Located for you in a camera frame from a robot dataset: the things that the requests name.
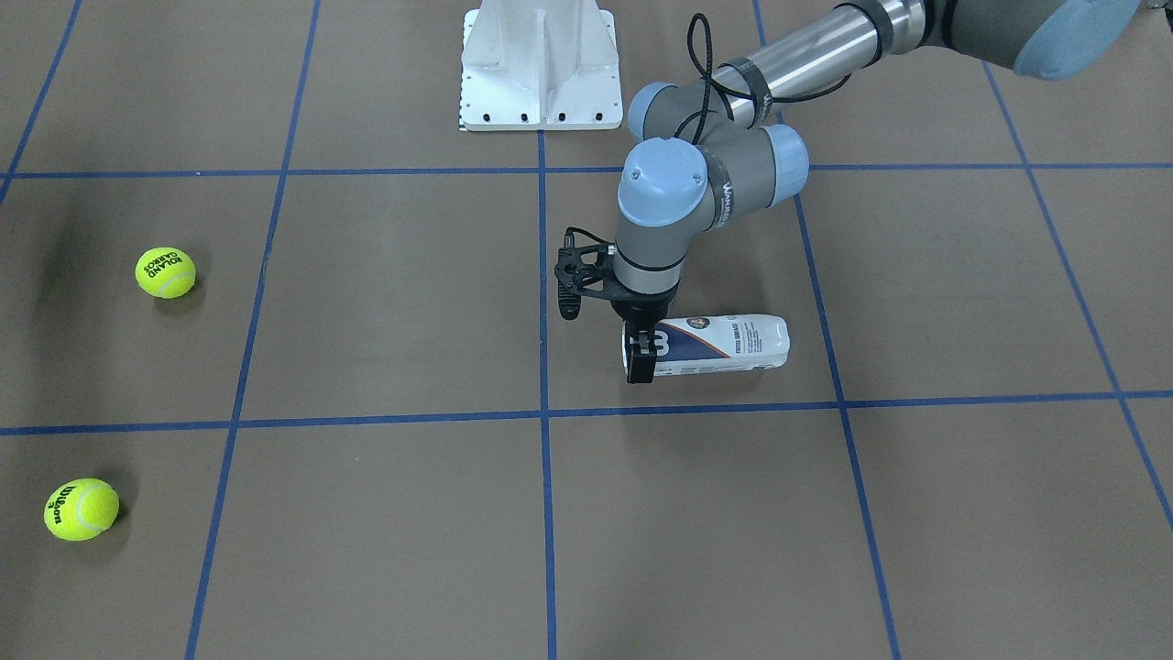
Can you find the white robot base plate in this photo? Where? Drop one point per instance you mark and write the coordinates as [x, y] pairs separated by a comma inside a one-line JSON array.
[[540, 65]]

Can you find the yellow Wilson tennis ball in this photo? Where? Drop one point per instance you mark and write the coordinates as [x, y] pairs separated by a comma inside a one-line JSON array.
[[81, 510]]

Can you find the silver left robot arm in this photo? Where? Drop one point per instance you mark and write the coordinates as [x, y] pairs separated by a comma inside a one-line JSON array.
[[707, 153]]

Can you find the yellow Roland Garros tennis ball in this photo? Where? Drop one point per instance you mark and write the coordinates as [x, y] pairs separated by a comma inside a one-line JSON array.
[[165, 272]]

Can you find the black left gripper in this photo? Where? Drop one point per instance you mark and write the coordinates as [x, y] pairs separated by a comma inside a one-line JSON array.
[[648, 309]]

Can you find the white blue tennis ball can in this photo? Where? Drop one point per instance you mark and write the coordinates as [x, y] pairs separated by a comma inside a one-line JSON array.
[[718, 344]]

